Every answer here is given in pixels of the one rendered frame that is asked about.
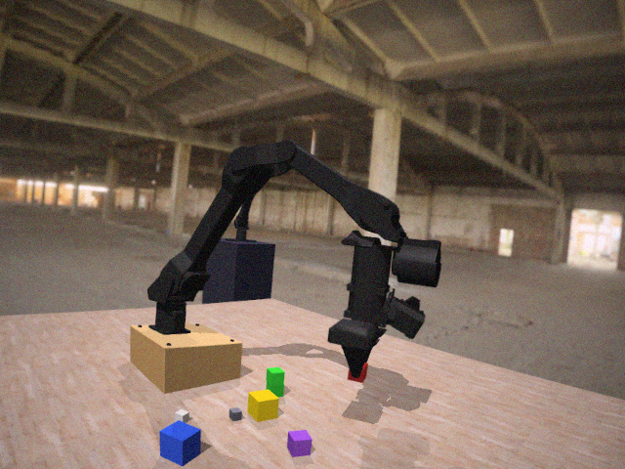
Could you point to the red block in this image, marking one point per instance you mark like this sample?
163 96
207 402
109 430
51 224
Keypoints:
362 375

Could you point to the purple block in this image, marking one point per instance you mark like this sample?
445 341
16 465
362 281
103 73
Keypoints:
299 443

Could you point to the blue cube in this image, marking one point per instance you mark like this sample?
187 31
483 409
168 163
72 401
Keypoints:
180 442

